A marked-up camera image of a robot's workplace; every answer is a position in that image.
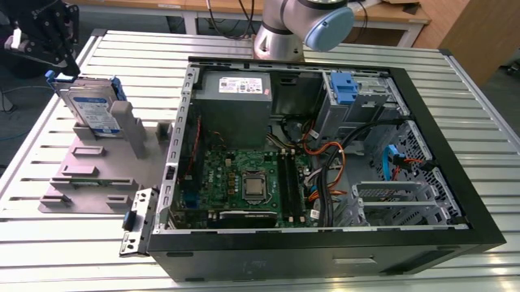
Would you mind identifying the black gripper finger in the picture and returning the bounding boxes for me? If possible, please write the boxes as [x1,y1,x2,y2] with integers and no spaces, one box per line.
[6,38,81,77]

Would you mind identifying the hard disk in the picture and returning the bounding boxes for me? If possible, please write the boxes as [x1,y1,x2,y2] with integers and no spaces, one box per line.
[45,70,123,138]

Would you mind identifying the blue data wire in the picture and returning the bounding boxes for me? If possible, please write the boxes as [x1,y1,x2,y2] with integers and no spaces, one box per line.
[379,144,408,184]

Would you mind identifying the green RAM stick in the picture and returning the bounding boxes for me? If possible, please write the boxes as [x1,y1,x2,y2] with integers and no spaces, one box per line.
[69,178,111,187]

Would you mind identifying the grey parts rack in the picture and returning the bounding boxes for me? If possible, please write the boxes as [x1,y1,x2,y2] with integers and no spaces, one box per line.
[37,101,176,214]

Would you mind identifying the grey power supply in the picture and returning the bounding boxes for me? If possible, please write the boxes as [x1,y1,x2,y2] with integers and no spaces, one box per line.
[192,71,273,150]

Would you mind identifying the green motherboard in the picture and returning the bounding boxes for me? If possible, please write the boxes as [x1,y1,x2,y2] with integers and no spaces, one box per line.
[178,148,325,229]

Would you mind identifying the CPU socket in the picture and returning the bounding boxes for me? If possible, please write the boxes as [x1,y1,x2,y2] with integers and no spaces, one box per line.
[239,170,270,206]

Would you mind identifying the silver CPU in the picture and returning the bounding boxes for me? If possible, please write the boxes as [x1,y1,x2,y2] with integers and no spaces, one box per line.
[243,178,264,195]

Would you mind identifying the black graphics card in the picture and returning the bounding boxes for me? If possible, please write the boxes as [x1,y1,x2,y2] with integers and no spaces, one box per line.
[206,209,279,229]

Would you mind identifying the blue drive latch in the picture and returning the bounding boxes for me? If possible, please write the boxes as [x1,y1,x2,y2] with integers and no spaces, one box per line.
[330,72,361,105]

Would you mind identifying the grey metal drive cage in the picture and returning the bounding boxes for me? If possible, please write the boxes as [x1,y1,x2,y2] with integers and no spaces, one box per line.
[315,70,410,145]

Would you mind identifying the black PC case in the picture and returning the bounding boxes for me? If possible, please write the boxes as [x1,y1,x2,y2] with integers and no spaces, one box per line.
[117,55,508,283]

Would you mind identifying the wooden cabinet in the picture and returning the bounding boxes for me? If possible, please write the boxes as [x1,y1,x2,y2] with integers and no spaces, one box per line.
[413,0,520,89]

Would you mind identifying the wooden desk white frame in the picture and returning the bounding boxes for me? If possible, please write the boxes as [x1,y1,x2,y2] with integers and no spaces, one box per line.
[194,0,432,40]
[56,0,198,34]

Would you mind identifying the red black twisted wire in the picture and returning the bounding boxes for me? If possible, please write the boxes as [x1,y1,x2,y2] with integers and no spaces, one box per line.
[183,114,203,181]

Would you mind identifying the metal slot retainer bracket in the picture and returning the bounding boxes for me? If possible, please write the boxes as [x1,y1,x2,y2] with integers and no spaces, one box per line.
[117,187,160,259]

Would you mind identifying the orange wire bundle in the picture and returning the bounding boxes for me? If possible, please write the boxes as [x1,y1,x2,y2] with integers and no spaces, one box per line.
[302,141,349,210]

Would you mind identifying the black cable bundle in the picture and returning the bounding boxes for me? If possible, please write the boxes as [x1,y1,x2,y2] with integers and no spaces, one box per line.
[315,119,408,228]

